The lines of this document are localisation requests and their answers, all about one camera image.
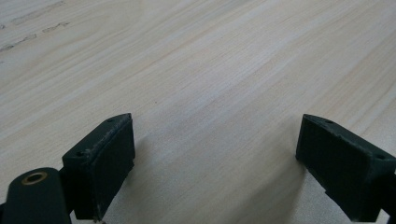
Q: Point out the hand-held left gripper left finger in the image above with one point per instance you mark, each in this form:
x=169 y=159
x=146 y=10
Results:
x=99 y=165

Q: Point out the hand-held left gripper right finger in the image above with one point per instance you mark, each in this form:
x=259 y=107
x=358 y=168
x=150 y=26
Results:
x=339 y=165

